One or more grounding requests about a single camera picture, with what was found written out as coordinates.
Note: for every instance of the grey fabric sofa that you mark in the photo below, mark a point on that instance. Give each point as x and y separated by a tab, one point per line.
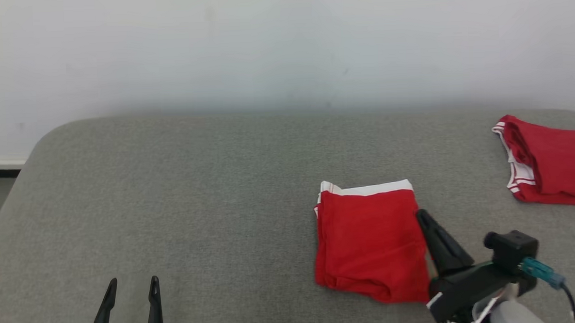
197	209

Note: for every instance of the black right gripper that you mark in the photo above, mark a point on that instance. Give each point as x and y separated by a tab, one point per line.
463	289

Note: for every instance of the red Bulls jersey shirt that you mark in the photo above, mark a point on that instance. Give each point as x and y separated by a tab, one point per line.
559	169

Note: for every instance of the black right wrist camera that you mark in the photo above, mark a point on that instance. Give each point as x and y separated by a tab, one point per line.
512	249

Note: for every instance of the red shorts with white stripe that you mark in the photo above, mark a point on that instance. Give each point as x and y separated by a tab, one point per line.
368	240

